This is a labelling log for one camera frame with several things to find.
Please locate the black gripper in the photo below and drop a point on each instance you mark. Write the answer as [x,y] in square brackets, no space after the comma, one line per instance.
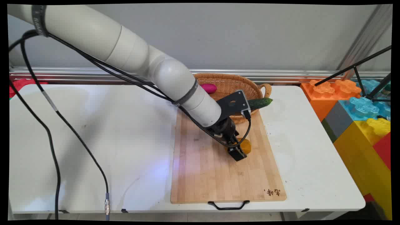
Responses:
[225,129]

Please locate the orange-brown toy potato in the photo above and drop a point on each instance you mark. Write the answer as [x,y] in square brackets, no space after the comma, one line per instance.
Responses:
[247,144]

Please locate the green toy cucumber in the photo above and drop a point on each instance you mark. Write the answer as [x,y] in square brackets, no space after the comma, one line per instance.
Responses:
[262,102]

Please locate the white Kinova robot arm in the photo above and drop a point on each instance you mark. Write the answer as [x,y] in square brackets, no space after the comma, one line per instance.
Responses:
[131,50]

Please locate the bamboo cutting board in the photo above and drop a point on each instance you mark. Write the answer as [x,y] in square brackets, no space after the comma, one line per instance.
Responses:
[215,178]

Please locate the woven wicker basket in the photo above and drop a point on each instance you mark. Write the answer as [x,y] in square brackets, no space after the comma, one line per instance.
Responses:
[232,82]

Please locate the purple toy sweet potato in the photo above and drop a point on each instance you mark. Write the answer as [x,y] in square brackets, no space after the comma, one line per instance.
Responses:
[209,88]

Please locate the big orange building block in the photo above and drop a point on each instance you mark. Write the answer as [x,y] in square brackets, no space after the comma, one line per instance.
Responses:
[322,97]

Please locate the big grey building block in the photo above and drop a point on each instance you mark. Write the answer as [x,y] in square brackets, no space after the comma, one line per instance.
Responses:
[337,120]

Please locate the big yellow building block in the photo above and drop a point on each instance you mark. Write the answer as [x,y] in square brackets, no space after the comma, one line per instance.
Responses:
[362,159]

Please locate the big light blue block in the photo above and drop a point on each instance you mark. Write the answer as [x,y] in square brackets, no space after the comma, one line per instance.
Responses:
[361,107]
[382,106]

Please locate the big red building block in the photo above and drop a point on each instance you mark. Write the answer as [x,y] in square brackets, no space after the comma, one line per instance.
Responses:
[383,150]

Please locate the black tripod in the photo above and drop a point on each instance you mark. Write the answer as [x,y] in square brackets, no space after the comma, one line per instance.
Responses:
[359,64]

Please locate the red foam block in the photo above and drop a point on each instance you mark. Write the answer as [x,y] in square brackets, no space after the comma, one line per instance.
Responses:
[23,84]

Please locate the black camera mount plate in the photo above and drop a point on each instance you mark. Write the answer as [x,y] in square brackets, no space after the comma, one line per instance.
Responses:
[232,103]

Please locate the slanted aluminium post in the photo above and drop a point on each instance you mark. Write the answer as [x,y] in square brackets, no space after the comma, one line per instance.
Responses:
[365,34]

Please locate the horizontal aluminium rail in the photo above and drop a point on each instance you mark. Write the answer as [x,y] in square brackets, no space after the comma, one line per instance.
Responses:
[78,74]

